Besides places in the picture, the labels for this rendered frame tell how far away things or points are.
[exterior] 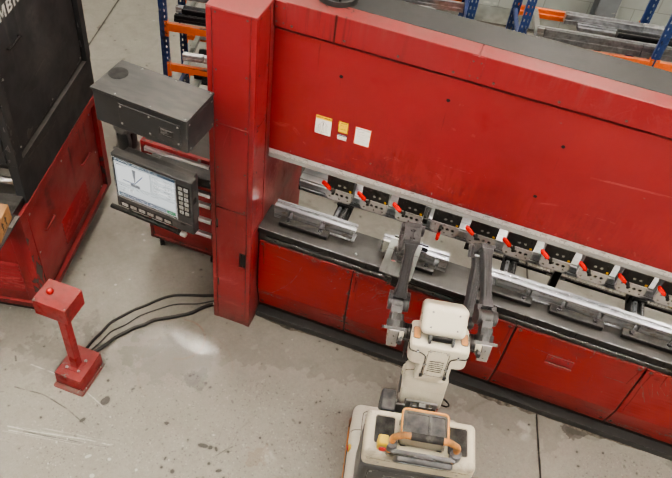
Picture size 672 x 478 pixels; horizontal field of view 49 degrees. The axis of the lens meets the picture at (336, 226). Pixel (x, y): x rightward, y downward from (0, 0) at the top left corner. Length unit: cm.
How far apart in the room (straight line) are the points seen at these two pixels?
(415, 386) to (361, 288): 82
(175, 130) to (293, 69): 67
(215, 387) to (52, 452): 98
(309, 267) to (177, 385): 110
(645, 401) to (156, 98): 315
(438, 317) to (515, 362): 121
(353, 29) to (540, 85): 86
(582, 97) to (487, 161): 57
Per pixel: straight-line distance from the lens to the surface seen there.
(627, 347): 431
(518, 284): 420
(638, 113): 339
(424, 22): 344
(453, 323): 343
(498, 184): 372
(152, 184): 368
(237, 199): 406
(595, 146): 351
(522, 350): 444
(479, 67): 333
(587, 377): 454
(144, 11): 781
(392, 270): 401
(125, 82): 354
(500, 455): 472
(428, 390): 383
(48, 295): 419
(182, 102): 341
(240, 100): 361
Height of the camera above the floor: 403
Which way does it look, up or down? 47 degrees down
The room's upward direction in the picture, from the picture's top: 9 degrees clockwise
